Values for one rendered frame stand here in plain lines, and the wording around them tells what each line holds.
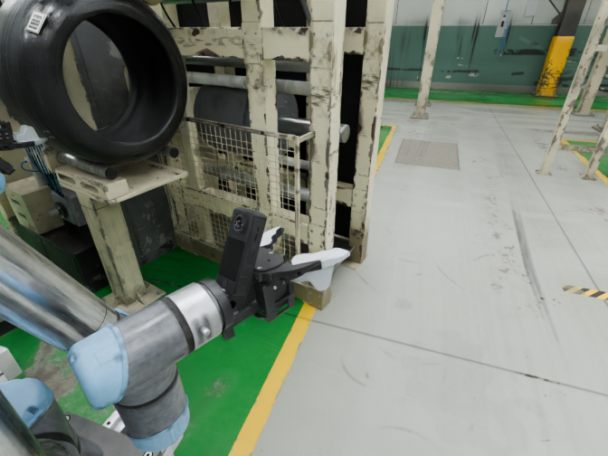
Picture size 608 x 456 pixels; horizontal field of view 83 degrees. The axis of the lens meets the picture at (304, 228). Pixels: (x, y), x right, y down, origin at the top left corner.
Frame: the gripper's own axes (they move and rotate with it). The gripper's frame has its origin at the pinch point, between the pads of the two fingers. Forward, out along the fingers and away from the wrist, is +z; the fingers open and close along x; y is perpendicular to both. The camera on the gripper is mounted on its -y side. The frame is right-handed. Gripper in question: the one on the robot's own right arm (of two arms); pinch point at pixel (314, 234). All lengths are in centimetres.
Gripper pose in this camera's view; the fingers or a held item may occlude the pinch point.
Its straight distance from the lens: 55.8
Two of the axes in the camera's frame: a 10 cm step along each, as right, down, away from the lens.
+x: 7.0, 2.4, -6.7
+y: 1.0, 9.0, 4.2
